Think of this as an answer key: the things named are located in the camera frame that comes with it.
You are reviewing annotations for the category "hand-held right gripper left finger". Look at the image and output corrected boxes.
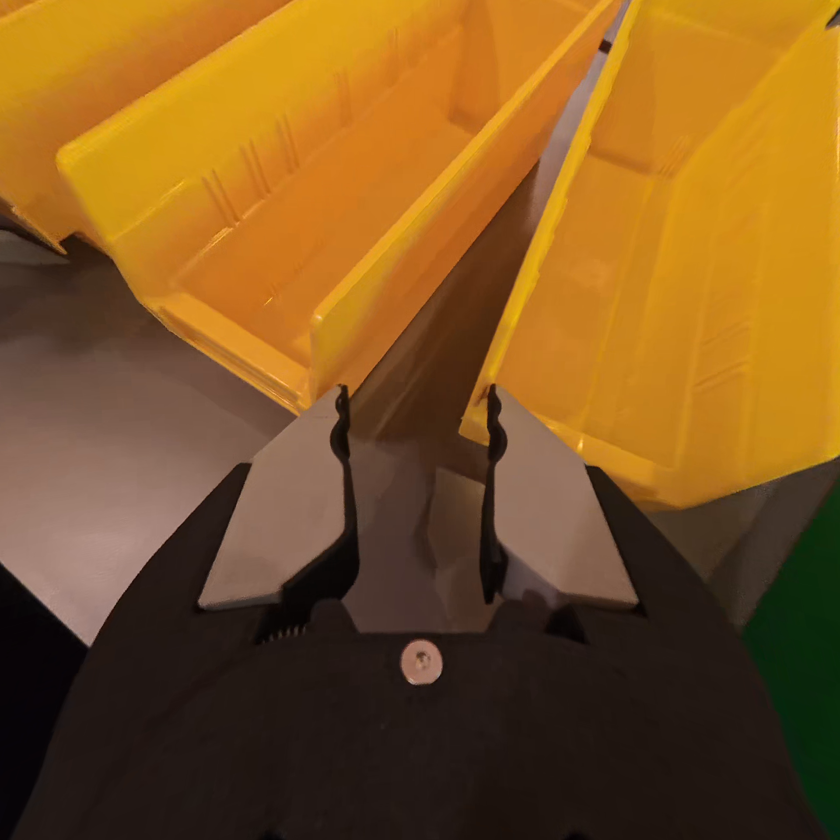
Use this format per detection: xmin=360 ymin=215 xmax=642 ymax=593
xmin=199 ymin=385 xmax=361 ymax=611

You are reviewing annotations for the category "green plastic bin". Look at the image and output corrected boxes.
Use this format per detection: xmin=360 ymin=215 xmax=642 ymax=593
xmin=742 ymin=482 xmax=840 ymax=840

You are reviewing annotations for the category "yellow plastic bin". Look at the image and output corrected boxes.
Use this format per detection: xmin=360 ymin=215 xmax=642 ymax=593
xmin=0 ymin=0 xmax=293 ymax=256
xmin=56 ymin=0 xmax=623 ymax=416
xmin=459 ymin=0 xmax=840 ymax=513

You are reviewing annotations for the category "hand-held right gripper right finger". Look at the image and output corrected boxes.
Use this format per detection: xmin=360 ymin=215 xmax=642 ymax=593
xmin=481 ymin=384 xmax=639 ymax=613

